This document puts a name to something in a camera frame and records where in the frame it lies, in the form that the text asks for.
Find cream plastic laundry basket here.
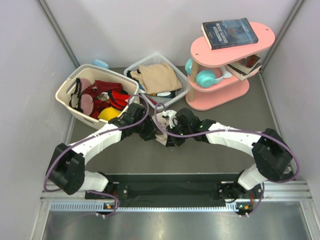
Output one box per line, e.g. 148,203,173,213
55,64,139,130

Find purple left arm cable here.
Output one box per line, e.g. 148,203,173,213
43,94,151,216

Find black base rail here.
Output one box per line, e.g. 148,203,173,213
85,173,262,210

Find dark red lace bra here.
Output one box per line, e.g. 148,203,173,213
85,80,124,119

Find teal cat-ear headphones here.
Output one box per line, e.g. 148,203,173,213
195,66,233,88

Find dark blue paperback book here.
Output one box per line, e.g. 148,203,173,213
201,18,259,50

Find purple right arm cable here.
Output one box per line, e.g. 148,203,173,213
154,101,300,216

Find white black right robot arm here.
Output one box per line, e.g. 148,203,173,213
160,108,293,199

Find beige folded garment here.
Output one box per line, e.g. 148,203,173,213
129,62,182,95

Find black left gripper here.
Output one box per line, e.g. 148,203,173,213
133,113,163,141

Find yellow bra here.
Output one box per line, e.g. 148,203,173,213
98,107,121,121

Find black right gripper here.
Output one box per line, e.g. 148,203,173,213
166,121,193,148

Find white perforated plastic basket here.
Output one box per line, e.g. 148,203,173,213
123,53,189,107

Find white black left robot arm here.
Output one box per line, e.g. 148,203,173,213
45,103,159,199

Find stack of books on shelf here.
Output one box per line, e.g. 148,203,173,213
225,54,262,81

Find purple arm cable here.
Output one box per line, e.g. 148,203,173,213
154,101,300,216
43,94,151,216

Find pink bra with black straps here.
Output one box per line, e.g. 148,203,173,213
69,78,94,116

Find light blue container lid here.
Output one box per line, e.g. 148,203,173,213
92,59,110,70

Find pink two-tier shelf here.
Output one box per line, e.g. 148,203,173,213
185,22,276,111

